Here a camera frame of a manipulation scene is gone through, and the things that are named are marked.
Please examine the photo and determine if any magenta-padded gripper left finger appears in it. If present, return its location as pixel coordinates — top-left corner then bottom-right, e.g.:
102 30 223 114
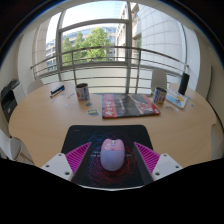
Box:
40 142 93 186

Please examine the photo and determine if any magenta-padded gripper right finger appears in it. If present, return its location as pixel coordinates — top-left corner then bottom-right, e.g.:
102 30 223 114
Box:
132 142 184 186

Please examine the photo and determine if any lilac and pink computer mouse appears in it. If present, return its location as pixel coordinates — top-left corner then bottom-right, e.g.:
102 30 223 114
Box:
100 138 126 172

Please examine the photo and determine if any black mouse pad, red-blue print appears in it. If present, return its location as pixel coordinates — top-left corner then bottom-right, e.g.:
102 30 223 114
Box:
60 124 154 189

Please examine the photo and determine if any white chair with wooden legs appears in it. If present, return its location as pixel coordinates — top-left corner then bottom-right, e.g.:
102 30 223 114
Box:
0 129 34 165

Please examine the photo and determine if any small teal card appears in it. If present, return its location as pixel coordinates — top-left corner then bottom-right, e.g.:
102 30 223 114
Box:
87 108 100 117

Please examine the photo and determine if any red and black magazine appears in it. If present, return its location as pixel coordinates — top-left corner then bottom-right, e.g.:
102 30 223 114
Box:
101 93 162 119

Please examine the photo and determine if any blue and white cup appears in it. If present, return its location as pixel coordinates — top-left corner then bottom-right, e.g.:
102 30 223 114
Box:
152 87 168 105

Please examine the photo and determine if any blue and white marker pen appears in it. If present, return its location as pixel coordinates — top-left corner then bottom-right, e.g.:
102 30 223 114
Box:
49 89 66 99

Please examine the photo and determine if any black rectangular case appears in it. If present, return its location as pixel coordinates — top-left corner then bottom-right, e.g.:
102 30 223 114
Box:
49 84 66 95

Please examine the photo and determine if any black and white office printer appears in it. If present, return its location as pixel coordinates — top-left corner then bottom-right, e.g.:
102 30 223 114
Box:
0 78 25 123

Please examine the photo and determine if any black upright speaker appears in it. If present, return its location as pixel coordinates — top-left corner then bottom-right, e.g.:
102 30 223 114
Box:
177 72 191 96

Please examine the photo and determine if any grey metal balcony railing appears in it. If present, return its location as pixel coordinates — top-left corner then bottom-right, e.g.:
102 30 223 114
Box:
30 45 189 95

